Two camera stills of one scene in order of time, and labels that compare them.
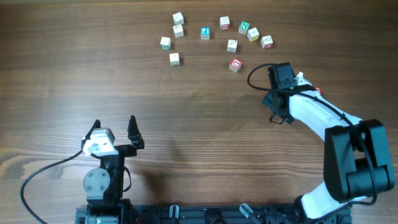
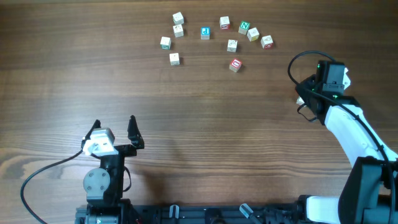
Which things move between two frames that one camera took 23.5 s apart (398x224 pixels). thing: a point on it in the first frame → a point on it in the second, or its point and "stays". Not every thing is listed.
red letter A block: (174, 58) stays
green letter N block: (244, 27) stays
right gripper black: (267, 101) → (308, 83)
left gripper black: (123, 149) stays
